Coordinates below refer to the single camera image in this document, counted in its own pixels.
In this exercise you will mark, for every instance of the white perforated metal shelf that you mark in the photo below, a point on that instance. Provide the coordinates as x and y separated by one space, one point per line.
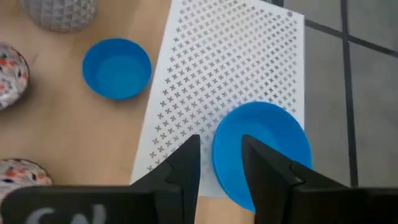
233 62

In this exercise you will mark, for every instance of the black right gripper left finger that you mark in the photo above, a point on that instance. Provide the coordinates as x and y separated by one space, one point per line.
180 180

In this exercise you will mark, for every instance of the floral patterned ceramic bowl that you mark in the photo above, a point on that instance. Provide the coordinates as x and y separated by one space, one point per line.
11 77
18 174

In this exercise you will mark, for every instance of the blue plastic mini bowl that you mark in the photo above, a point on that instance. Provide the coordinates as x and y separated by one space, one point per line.
117 70
267 124

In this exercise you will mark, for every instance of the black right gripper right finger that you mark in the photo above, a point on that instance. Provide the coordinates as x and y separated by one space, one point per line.
270 180

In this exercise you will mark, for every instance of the black aluminium table frame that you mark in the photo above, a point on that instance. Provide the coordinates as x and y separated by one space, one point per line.
276 2

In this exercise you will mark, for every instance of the succulent in geometric pot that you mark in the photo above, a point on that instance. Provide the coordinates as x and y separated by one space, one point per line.
59 14

